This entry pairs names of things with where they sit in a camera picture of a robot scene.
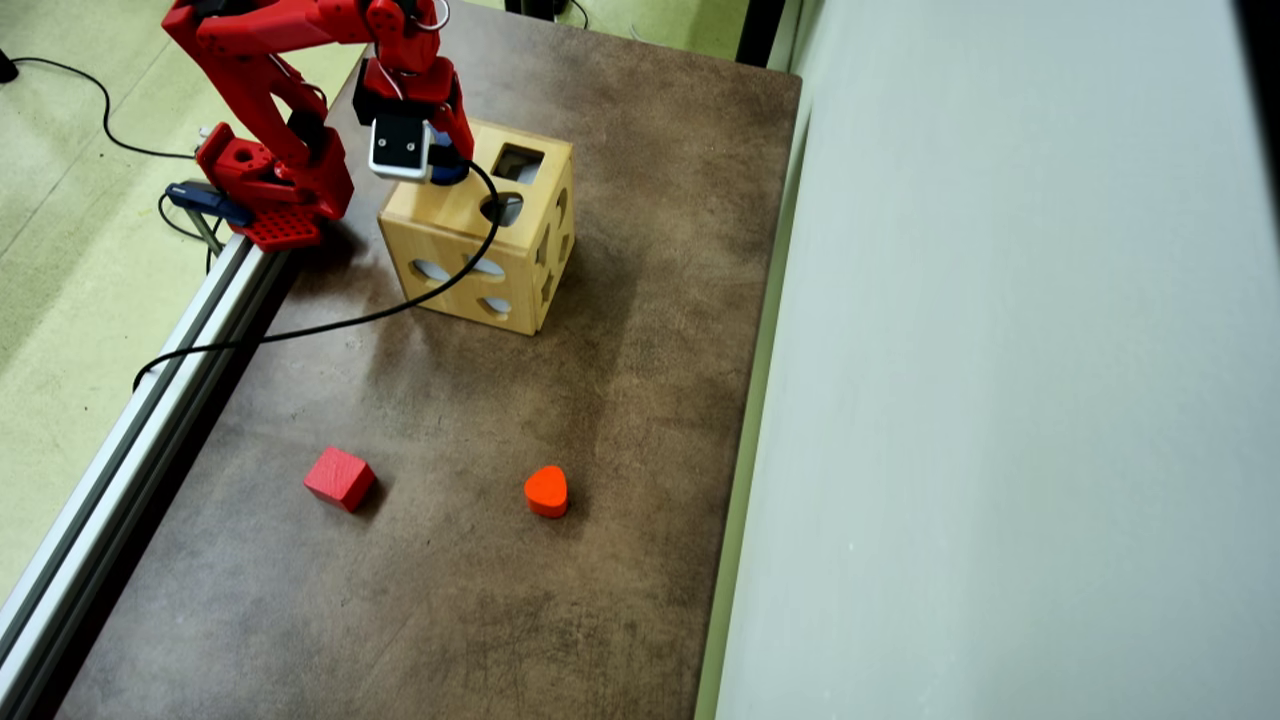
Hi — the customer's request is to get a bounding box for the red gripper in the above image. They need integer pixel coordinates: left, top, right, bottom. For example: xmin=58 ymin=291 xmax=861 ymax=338
xmin=352 ymin=58 xmax=477 ymax=167

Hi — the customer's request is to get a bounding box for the red robot arm base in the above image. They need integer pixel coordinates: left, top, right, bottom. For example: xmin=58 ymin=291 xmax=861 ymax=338
xmin=195 ymin=110 xmax=356 ymax=253

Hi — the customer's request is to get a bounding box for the wooden shape sorter box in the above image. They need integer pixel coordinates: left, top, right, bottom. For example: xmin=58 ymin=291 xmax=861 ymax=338
xmin=378 ymin=120 xmax=576 ymax=336

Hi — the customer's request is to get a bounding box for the blue clamp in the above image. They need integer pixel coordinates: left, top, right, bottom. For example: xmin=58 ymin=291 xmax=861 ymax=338
xmin=165 ymin=180 xmax=251 ymax=256

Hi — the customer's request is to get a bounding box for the orange heart-shaped block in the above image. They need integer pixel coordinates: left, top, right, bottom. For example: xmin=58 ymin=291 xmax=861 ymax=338
xmin=523 ymin=465 xmax=569 ymax=519

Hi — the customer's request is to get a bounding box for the red cube block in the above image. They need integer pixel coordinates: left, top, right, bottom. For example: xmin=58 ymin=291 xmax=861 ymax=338
xmin=303 ymin=446 xmax=379 ymax=514

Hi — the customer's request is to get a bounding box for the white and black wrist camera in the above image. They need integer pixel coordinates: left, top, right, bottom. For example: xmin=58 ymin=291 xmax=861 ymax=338
xmin=368 ymin=112 xmax=436 ymax=183

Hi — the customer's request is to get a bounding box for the black camera cable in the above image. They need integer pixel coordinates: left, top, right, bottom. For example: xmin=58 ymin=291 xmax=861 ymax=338
xmin=132 ymin=148 xmax=501 ymax=391

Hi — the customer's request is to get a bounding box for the black object with cable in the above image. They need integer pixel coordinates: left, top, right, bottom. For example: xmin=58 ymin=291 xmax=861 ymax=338
xmin=503 ymin=0 xmax=591 ymax=29

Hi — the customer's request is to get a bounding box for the short black cable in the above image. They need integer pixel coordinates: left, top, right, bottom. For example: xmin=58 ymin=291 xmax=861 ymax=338
xmin=158 ymin=193 xmax=216 ymax=273

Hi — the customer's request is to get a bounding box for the black vertical post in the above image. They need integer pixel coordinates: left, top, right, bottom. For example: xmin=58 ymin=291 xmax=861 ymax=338
xmin=735 ymin=0 xmax=791 ymax=69

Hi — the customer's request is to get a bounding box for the long black floor cable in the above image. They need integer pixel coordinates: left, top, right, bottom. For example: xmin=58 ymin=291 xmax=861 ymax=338
xmin=10 ymin=57 xmax=201 ymax=161

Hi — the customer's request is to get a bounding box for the aluminium profile rail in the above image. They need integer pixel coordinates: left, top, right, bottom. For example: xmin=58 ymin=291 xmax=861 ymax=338
xmin=0 ymin=235 xmax=291 ymax=720

